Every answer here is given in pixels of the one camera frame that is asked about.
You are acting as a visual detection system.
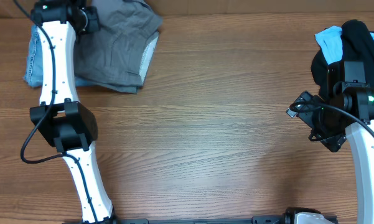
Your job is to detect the grey shorts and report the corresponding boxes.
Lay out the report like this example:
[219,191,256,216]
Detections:
[74,0,162,94]

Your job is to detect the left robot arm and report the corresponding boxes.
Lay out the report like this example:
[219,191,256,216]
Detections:
[29,1,118,223]

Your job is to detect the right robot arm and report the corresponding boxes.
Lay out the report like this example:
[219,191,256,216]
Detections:
[286,61,374,223]

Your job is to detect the folded blue denim jeans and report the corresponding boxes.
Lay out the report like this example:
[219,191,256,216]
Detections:
[23,25,96,88]

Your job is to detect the black garment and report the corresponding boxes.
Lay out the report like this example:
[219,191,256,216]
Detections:
[311,19,374,98]

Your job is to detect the light blue garment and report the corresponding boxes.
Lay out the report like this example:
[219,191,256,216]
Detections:
[315,20,374,65]

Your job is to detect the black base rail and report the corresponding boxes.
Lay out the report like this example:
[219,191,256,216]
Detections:
[62,207,340,224]

